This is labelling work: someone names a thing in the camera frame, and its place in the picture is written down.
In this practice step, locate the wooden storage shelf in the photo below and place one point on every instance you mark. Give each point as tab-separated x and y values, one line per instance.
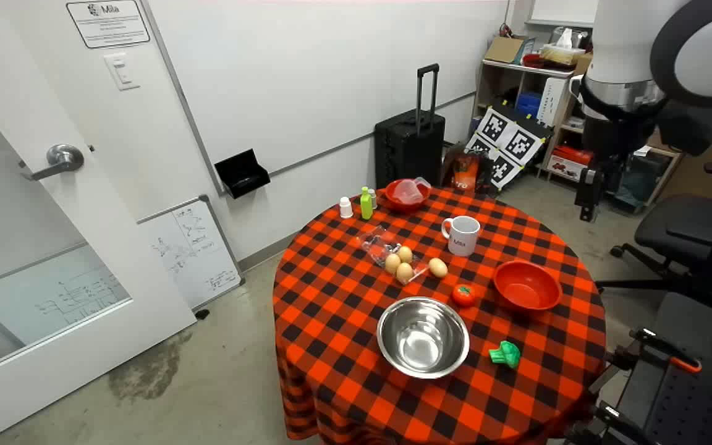
537	82

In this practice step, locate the brown potato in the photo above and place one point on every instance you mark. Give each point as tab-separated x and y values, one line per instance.
437	268

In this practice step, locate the small white bottle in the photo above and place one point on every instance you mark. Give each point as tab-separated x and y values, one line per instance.
343	209

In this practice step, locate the black wall holder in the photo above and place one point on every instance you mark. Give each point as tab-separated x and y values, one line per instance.
243	175

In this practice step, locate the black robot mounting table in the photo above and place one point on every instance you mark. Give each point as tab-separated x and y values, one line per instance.
686	397

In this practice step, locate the green bottle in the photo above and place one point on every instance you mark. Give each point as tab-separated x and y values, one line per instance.
366	205

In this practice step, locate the red toy tomato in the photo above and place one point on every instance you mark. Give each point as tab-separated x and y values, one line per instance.
463	296

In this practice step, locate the small whiteboard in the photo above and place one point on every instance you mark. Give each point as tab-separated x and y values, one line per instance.
192	250

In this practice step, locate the black office chair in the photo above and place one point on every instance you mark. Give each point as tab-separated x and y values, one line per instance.
693	232

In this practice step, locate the black white tag board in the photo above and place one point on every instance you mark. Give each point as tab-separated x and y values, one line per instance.
504	144

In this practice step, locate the white door with window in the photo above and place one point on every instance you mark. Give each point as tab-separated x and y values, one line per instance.
11	213

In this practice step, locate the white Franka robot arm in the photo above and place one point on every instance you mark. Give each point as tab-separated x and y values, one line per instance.
631	50

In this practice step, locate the green toy vegetable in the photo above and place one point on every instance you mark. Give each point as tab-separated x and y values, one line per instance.
504	354

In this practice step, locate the large wall whiteboard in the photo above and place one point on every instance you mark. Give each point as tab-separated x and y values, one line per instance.
306	76

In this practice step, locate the white mug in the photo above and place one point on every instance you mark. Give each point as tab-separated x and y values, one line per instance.
463	237

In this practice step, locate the red black checkered tablecloth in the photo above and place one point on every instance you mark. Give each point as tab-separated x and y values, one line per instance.
346	387

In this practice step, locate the beige egg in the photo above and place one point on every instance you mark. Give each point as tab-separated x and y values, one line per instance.
406	254
390	263
404	273

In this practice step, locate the black suitcase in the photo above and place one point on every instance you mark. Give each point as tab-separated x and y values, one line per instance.
409	150

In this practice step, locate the silver metal bowl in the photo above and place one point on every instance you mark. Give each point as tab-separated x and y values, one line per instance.
420	337

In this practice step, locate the white paper sign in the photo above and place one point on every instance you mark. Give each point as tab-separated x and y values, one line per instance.
108	23

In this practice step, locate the red bowl with plastic wrap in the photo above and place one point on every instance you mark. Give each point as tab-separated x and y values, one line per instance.
406	193

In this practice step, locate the cardboard box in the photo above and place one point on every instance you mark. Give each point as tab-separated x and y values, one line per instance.
504	50

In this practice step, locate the white light switch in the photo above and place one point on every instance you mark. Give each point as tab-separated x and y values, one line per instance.
121	74

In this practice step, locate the empty red plastic bowl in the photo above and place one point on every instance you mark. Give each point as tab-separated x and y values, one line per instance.
527	289

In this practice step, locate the red white box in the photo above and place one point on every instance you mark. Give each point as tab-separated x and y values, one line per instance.
568	165

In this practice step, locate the clear plastic bag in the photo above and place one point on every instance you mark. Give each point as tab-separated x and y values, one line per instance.
377	247

